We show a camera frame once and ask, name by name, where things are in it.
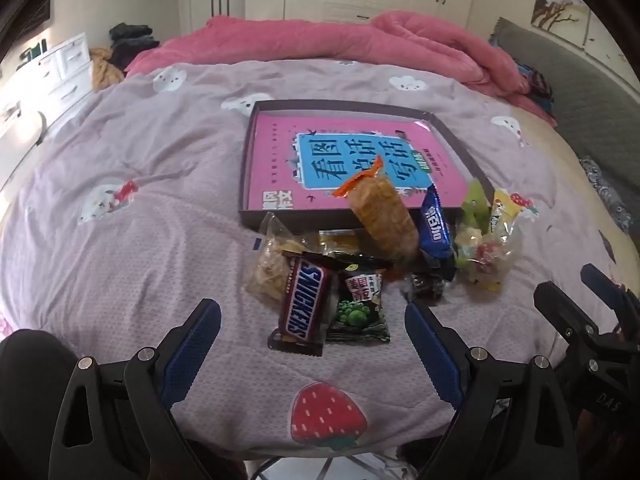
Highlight clear pink candy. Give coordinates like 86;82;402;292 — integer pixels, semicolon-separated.
463;231;522;292

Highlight yellow Alpenliebe candy packet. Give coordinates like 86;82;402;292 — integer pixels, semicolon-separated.
488;188;523;240

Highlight green milk candy bag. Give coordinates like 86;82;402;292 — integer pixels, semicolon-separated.
453;178;494;273

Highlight dark chocolate cake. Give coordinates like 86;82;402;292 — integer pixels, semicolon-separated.
409;271;445;306

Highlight blue Oreo packet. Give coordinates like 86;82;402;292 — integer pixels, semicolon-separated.
419;184;457;282

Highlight green peas black packet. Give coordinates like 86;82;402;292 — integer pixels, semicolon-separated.
326;254;390;344

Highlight clear bag rice crackers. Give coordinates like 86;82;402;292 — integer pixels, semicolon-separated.
245;211;308;310

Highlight orange biscuit pack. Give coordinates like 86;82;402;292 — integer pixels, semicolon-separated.
332;155;419;264

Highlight Snickers bar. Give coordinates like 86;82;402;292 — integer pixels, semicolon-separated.
268;252;343;356

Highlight small yellow cake packet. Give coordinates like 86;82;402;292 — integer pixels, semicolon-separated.
318;229;364;257

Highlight dark patterned pillow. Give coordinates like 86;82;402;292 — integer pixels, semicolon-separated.
578;157;634;234

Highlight grey padded headboard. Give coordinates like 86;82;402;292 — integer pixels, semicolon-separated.
491;15;640;201

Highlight colourful folded clothes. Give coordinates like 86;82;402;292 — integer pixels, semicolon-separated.
515;60;554;116

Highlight dark cardboard box tray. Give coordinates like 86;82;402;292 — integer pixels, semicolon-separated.
239;100;495;233

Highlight pink fleece blanket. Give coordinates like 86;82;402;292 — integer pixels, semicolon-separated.
125;10;556;126

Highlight white drawer cabinet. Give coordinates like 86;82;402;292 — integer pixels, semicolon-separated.
1;32;92;185

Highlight tan fuzzy garment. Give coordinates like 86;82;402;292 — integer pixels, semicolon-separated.
89;48;125;91

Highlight pile of dark clothes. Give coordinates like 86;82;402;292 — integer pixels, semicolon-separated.
108;23;160;72

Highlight floral wall painting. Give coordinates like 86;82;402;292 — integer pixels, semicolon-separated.
530;0;591;50

